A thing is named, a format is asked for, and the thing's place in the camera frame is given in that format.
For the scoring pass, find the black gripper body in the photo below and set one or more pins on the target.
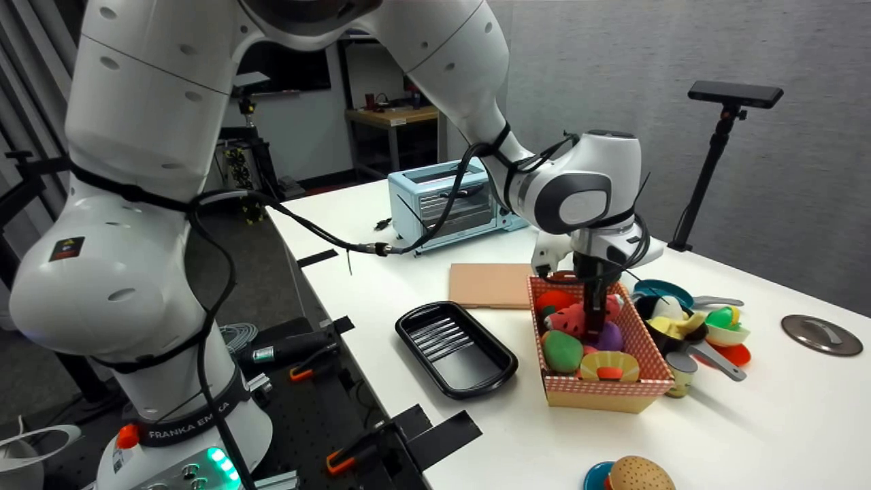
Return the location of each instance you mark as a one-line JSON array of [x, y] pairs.
[[600, 273]]

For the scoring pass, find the purple eggplant plush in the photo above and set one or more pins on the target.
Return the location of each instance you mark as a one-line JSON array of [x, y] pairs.
[[612, 338]]

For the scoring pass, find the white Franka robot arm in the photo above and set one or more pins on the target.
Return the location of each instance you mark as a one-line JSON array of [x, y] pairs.
[[144, 108]]

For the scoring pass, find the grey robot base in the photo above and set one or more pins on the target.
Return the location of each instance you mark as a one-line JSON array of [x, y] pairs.
[[179, 468]]

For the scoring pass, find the red checkered cardboard basket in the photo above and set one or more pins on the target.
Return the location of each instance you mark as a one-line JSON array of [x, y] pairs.
[[600, 396]]

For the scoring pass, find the watermelon slice plush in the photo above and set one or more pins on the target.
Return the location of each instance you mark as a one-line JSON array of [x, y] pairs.
[[566, 318]]

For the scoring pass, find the red tomato plush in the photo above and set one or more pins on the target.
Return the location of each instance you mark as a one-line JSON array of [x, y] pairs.
[[552, 299]]

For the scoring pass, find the green plush fruit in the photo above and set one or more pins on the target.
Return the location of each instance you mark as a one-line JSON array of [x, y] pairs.
[[562, 353]]

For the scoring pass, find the orange yellow plush toy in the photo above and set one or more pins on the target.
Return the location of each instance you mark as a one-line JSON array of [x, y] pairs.
[[627, 368]]

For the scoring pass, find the teal toy bowl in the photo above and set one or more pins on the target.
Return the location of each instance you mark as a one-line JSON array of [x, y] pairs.
[[661, 294]]

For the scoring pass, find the yellow toy banana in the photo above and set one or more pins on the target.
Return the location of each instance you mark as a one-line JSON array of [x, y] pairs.
[[675, 326]]

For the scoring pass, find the black toy pan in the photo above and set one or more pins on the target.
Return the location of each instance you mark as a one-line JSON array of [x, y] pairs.
[[671, 345]]

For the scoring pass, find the brown cardboard sheet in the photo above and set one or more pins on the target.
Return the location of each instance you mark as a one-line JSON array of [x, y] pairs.
[[490, 287]]

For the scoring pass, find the green yellow toy corn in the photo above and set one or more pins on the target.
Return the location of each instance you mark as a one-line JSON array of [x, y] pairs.
[[721, 318]]

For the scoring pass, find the grey toy spatula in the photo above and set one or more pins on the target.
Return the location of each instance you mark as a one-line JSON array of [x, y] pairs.
[[721, 364]]

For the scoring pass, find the black plastic tray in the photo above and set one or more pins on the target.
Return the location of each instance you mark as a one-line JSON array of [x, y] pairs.
[[453, 349]]

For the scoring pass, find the small teal toy plate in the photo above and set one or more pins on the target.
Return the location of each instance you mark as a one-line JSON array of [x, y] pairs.
[[593, 477]]

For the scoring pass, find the toy burger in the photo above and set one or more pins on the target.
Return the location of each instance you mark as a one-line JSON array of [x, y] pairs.
[[639, 475]]

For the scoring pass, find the light blue toy toaster oven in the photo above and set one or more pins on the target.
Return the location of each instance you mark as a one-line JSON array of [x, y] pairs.
[[424, 206]]

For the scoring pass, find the wide black tape strip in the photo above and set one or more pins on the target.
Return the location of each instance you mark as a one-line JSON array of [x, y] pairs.
[[443, 439]]

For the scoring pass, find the round metal table grommet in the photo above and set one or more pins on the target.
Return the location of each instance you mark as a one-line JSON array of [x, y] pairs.
[[819, 334]]

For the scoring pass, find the small black tape piece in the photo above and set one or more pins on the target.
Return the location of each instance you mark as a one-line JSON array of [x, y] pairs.
[[381, 224]]

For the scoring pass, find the wooden desk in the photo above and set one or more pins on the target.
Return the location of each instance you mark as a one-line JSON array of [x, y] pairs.
[[398, 115]]

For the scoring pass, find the orange black clamp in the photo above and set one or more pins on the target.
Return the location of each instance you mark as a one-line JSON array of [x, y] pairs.
[[340, 464], [302, 372]]

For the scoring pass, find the black tool with green band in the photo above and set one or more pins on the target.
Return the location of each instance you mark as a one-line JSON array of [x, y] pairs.
[[288, 349]]

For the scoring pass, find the black equipment stand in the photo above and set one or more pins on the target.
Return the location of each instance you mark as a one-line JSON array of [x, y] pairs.
[[241, 164]]

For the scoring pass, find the black monitor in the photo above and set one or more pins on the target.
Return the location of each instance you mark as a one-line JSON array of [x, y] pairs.
[[281, 72]]

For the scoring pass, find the black camera stand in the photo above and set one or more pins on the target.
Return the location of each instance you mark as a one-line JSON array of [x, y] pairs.
[[702, 179]]

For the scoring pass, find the black stereo camera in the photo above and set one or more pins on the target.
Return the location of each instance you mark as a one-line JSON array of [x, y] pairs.
[[735, 92]]

